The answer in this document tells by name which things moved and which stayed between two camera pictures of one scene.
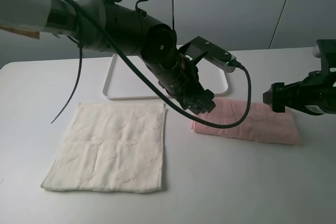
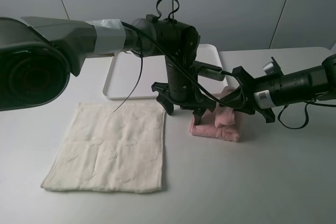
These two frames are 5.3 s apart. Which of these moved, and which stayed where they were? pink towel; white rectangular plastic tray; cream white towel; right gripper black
Moved: right gripper black; pink towel
Stayed: cream white towel; white rectangular plastic tray
